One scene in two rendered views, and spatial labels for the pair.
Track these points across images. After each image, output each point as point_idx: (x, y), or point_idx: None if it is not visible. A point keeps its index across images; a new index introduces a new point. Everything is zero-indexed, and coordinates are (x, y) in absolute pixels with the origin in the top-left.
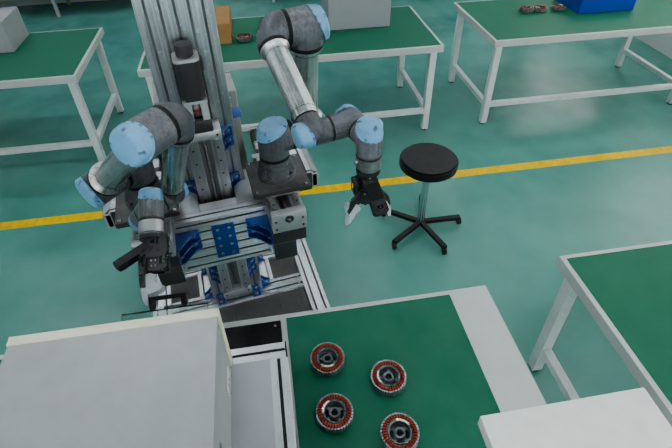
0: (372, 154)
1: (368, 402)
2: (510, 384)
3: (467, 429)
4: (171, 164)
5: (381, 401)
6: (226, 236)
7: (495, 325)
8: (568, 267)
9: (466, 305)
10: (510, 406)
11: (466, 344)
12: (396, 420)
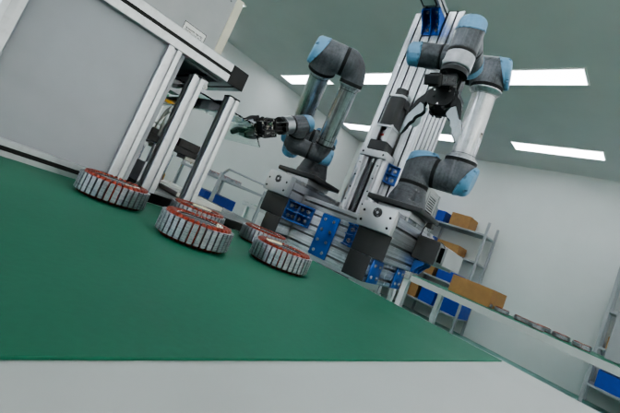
0: (459, 39)
1: (230, 244)
2: (464, 403)
3: (259, 298)
4: (332, 106)
5: (239, 251)
6: (327, 230)
7: (561, 412)
8: None
9: (520, 377)
10: (400, 385)
11: (446, 353)
12: (216, 224)
